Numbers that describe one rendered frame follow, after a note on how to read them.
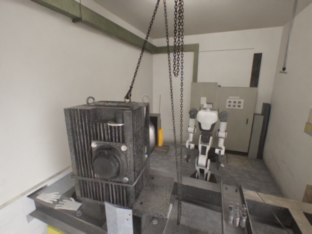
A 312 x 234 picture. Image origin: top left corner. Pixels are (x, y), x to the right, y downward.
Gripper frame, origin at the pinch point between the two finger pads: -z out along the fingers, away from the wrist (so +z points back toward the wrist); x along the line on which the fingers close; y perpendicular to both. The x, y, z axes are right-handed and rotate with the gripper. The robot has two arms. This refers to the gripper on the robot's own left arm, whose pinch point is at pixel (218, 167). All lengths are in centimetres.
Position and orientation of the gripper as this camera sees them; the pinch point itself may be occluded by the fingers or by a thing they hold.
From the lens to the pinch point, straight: 249.4
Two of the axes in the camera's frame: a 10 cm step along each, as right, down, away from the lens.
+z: 0.9, -9.9, -0.6
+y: 8.9, 1.1, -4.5
